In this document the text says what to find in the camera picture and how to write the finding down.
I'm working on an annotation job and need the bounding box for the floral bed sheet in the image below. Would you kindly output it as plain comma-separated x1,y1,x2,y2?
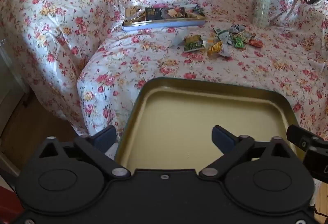
0,0,328,141

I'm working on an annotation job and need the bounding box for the blue rectangular snack tin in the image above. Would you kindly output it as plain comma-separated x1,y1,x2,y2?
122,5,207,33

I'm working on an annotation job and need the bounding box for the dark cracker packet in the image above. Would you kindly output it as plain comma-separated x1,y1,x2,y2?
145,7,185,21

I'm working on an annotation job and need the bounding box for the gold wrapped candy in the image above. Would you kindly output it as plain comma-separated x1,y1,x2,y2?
207,42,223,57

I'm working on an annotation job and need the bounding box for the blue white snack packet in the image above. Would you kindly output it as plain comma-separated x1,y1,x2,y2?
229,24,247,34

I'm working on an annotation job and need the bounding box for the green wrapped candy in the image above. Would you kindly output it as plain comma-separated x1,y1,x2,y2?
232,37,246,49

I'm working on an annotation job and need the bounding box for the white cord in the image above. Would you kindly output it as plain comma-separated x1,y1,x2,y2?
269,0,306,25

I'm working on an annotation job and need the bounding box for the gold rectangular tin lid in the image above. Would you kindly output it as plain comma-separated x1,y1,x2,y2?
114,77,299,171

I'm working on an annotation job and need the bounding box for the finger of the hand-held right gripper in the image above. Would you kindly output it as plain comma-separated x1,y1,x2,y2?
286,125,322,156

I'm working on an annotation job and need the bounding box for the plain white snack packet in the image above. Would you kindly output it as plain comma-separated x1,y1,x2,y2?
170,30,189,47

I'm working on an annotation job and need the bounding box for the green patterned water bottle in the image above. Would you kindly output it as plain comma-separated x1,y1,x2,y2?
252,0,272,28

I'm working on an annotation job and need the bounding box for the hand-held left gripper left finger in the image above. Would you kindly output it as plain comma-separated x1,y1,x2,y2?
38,125,132,180

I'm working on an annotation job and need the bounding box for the red cloth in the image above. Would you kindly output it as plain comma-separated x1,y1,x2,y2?
0,186,24,224

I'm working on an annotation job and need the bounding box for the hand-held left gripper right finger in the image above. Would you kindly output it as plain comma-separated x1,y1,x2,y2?
200,125,298,179

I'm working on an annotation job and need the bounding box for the white green snack packet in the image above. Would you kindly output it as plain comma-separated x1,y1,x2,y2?
213,26,232,44

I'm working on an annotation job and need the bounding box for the green gold snack packet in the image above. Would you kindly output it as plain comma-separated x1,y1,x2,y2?
183,35,207,53

